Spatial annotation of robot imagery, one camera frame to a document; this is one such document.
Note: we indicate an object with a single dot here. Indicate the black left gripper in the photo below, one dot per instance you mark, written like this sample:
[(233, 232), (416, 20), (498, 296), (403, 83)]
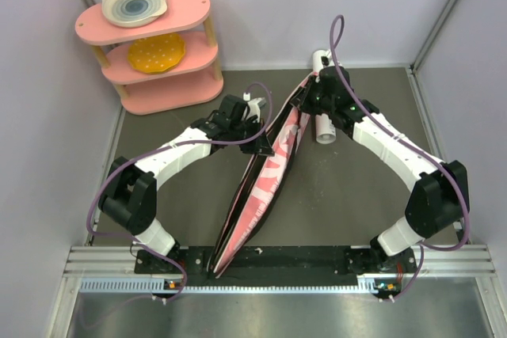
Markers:
[(260, 145)]

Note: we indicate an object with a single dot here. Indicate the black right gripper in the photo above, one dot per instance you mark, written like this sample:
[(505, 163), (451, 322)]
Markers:
[(314, 85)]

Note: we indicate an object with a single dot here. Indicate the pink racket bag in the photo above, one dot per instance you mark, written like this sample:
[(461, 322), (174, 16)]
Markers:
[(261, 183)]

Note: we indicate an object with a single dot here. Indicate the white shuttlecock tube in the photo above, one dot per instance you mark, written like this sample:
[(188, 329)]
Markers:
[(325, 132)]

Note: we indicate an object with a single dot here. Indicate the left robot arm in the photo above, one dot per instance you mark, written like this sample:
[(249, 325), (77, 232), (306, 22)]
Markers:
[(130, 195)]

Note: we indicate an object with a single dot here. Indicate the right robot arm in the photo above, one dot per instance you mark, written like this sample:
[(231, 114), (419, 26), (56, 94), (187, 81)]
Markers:
[(438, 190)]

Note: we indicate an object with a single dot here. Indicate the pink three-tier wooden shelf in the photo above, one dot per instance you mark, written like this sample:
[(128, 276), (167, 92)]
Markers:
[(196, 79)]

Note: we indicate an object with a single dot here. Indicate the yellow dotted plate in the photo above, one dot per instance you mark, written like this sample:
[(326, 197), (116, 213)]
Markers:
[(156, 54)]

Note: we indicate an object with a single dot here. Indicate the white blue ceramic bowl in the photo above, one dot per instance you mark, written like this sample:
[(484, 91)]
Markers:
[(132, 13)]

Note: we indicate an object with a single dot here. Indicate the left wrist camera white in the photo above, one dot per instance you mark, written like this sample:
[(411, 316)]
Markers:
[(254, 103)]

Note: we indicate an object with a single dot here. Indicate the grey slotted cable duct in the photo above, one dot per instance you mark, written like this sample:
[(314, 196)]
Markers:
[(163, 286)]

